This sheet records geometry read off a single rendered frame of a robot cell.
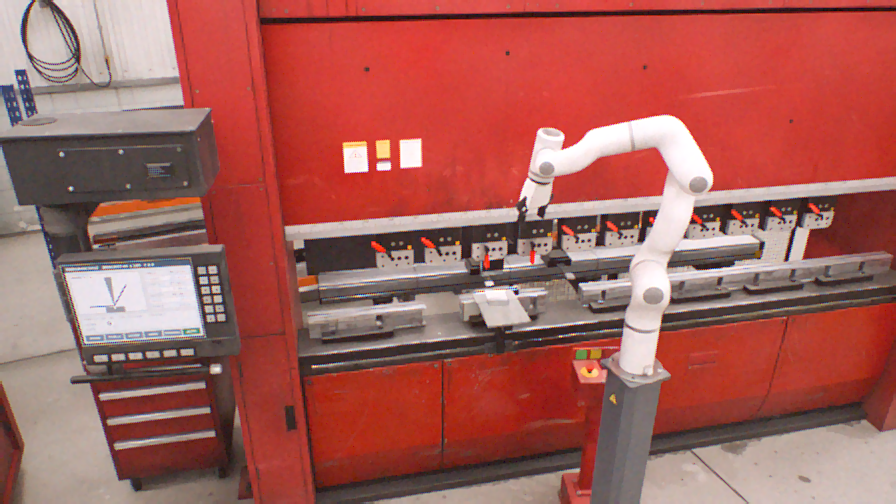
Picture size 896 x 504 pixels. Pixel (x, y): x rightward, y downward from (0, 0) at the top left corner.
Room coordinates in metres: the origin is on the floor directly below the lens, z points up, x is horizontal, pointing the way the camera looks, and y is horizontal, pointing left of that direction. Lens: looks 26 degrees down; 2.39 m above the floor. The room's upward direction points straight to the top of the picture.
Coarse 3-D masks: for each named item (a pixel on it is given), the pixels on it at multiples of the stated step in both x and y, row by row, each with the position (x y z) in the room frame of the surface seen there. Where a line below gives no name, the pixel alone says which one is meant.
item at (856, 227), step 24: (864, 192) 3.24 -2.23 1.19; (888, 192) 3.10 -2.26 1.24; (840, 216) 3.34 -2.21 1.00; (864, 216) 3.19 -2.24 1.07; (888, 216) 3.06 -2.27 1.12; (816, 240) 3.46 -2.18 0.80; (840, 240) 3.30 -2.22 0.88; (864, 240) 3.15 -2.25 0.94; (888, 240) 3.01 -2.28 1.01; (888, 360) 2.80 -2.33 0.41; (888, 384) 2.75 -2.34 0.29; (864, 408) 2.84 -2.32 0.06; (888, 408) 2.71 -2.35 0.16
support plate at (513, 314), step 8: (480, 296) 2.44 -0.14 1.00; (512, 296) 2.44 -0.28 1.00; (480, 304) 2.38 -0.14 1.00; (488, 304) 2.38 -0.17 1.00; (512, 304) 2.38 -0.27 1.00; (520, 304) 2.38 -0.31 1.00; (488, 312) 2.31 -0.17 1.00; (496, 312) 2.31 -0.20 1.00; (504, 312) 2.31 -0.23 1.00; (512, 312) 2.31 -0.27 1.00; (520, 312) 2.31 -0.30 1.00; (488, 320) 2.25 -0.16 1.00; (496, 320) 2.25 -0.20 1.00; (504, 320) 2.25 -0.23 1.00; (512, 320) 2.25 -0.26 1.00; (520, 320) 2.25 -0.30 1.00; (528, 320) 2.25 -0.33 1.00
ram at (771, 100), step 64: (320, 64) 2.32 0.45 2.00; (384, 64) 2.37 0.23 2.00; (448, 64) 2.42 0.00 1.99; (512, 64) 2.47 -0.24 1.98; (576, 64) 2.52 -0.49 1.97; (640, 64) 2.58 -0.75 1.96; (704, 64) 2.64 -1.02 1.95; (768, 64) 2.70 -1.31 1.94; (832, 64) 2.76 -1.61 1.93; (320, 128) 2.32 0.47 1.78; (384, 128) 2.37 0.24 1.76; (448, 128) 2.42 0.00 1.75; (512, 128) 2.47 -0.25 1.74; (576, 128) 2.53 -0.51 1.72; (704, 128) 2.65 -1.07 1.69; (768, 128) 2.71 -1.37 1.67; (832, 128) 2.78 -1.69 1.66; (320, 192) 2.31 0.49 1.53; (384, 192) 2.36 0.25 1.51; (448, 192) 2.42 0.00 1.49; (512, 192) 2.47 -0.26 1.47; (576, 192) 2.53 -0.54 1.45; (640, 192) 2.59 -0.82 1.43; (832, 192) 2.80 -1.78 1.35
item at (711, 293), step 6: (708, 288) 2.69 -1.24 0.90; (714, 288) 2.69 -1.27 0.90; (726, 288) 2.69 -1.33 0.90; (672, 294) 2.63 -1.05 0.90; (684, 294) 2.63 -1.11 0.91; (690, 294) 2.63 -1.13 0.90; (696, 294) 2.63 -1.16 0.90; (702, 294) 2.63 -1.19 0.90; (708, 294) 2.63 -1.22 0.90; (714, 294) 2.64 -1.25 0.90; (720, 294) 2.64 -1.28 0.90; (726, 294) 2.65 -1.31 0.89; (672, 300) 2.60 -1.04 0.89; (678, 300) 2.60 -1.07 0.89; (684, 300) 2.61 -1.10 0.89; (690, 300) 2.61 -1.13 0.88; (696, 300) 2.62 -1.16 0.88
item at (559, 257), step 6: (552, 252) 2.81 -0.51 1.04; (558, 252) 2.81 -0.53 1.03; (564, 252) 2.81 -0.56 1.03; (546, 258) 2.77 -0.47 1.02; (552, 258) 2.76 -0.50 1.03; (558, 258) 2.77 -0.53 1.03; (564, 258) 2.77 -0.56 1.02; (570, 258) 2.77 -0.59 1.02; (546, 264) 2.76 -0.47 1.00; (552, 264) 2.75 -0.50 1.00; (558, 264) 2.74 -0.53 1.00; (564, 264) 2.74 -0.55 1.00; (570, 264) 2.77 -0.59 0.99; (564, 270) 2.68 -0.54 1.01; (570, 276) 2.62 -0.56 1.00
